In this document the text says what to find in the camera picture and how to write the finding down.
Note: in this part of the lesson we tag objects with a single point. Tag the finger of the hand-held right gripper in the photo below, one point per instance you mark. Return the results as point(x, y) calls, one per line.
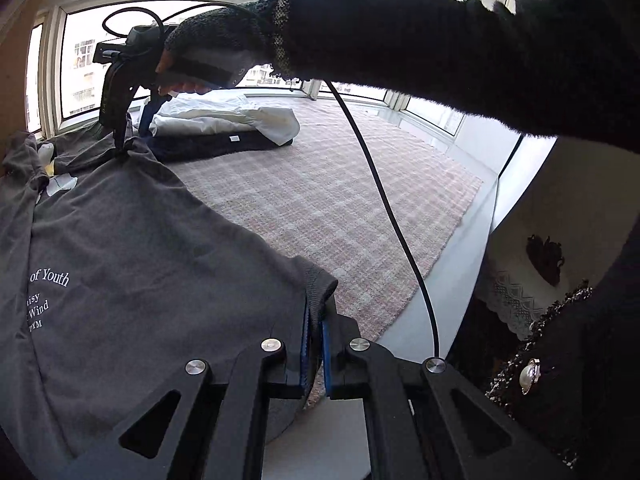
point(117, 110)
point(148, 116)

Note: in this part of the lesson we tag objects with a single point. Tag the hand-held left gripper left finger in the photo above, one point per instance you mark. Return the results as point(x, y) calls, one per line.
point(303, 350)

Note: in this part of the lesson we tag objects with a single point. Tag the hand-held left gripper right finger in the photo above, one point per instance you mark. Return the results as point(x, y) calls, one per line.
point(327, 355)

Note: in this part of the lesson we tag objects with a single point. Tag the grey flower-print t-shirt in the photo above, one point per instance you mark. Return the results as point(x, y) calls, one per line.
point(150, 260)

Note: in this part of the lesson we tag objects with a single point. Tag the person's right forearm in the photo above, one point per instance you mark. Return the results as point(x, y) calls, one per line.
point(425, 45)

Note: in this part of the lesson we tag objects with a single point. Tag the person's right hand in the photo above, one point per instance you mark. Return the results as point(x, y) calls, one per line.
point(220, 30)

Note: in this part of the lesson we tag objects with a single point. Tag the navy folded garment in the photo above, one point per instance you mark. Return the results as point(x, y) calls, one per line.
point(210, 147)

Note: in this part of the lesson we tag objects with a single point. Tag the white folded garment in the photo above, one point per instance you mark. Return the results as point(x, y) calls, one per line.
point(240, 120)

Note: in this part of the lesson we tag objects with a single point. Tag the wooden cabinet panel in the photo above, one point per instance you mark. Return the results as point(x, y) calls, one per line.
point(12, 85)

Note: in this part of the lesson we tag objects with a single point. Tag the pink plaid rug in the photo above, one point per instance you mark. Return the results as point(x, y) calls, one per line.
point(325, 200)

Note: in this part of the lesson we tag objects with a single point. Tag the black tweed jacket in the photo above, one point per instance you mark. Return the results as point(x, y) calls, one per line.
point(590, 385)

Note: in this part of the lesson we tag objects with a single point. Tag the white lace-trimmed cloth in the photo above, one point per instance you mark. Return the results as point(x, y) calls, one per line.
point(550, 195)

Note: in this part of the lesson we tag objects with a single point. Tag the white window frame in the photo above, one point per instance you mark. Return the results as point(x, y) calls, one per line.
point(50, 85)

